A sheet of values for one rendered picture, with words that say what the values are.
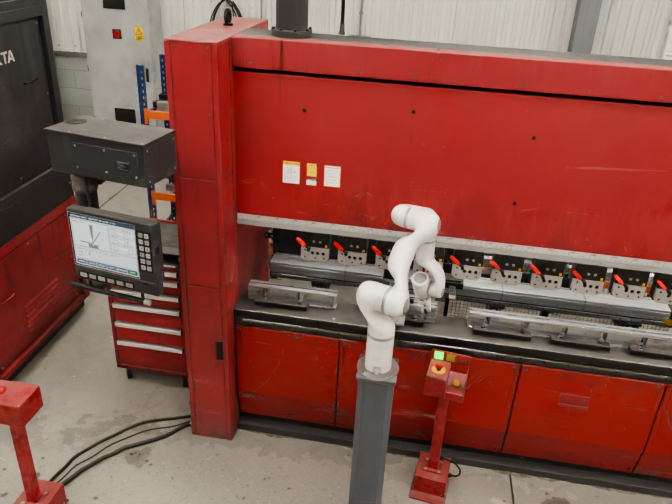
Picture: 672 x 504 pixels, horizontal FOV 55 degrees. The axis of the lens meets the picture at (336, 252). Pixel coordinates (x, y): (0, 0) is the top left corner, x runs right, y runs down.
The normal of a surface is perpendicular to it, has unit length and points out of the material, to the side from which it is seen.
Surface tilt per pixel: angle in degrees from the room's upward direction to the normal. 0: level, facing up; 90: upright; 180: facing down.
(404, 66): 90
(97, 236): 90
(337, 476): 0
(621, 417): 90
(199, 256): 90
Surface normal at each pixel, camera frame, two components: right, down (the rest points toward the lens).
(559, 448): -0.18, 0.63
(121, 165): -0.33, 0.41
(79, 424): 0.04, -0.89
